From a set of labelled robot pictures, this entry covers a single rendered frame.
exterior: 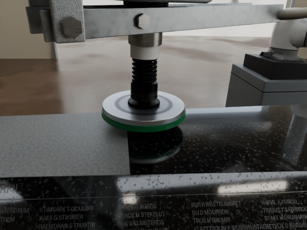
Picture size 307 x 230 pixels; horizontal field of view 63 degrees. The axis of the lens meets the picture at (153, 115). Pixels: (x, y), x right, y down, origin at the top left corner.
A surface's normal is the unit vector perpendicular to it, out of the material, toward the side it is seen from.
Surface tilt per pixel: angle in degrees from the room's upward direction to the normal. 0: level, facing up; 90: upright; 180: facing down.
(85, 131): 0
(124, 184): 45
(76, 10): 90
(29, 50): 90
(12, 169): 0
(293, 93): 90
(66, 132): 0
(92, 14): 90
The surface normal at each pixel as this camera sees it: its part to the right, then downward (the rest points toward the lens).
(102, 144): 0.04, -0.91
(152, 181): 0.08, -0.34
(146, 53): 0.12, 0.43
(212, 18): 0.58, 0.36
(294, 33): -0.54, 0.28
